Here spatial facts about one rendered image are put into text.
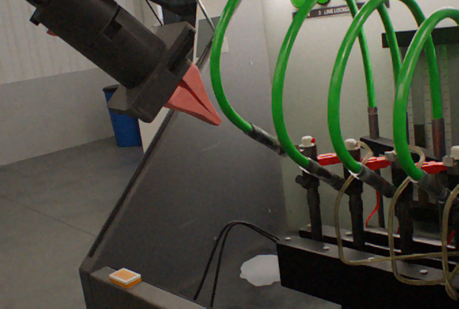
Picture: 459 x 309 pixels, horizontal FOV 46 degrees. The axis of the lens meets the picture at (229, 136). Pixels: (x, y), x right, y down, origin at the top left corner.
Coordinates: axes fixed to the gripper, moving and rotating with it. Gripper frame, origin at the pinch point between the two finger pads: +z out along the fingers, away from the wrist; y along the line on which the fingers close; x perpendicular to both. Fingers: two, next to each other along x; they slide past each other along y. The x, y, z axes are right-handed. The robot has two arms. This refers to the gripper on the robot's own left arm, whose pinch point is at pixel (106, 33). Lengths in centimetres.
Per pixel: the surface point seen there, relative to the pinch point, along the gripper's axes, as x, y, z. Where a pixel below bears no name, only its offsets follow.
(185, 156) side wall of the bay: -1.2, 27.3, 28.5
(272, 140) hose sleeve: 0.9, -6.2, 27.4
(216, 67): -0.6, -10.4, 13.0
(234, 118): 2.8, -8.2, 19.6
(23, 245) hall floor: 11, 345, 65
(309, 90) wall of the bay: -28, 20, 44
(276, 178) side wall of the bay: -13, 35, 54
